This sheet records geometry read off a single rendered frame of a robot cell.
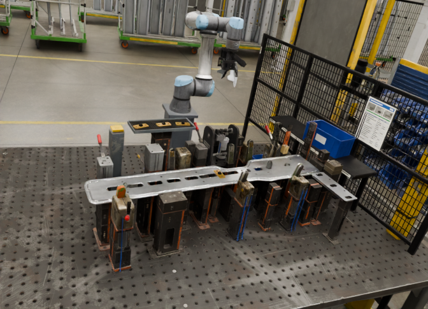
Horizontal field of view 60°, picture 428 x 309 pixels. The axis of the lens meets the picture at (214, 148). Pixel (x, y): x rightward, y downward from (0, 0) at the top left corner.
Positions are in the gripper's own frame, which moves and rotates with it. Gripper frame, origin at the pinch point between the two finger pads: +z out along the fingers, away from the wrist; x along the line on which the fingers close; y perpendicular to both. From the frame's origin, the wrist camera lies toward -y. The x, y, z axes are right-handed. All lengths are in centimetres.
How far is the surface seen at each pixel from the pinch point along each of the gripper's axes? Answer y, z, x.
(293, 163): -43, 44, 24
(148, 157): 48, 37, 11
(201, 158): 14.8, 42.6, 9.4
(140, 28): -160, 100, -653
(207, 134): 9.7, 30.0, 3.2
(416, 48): -412, 5, -165
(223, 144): -0.7, 36.5, 5.4
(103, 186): 74, 44, 22
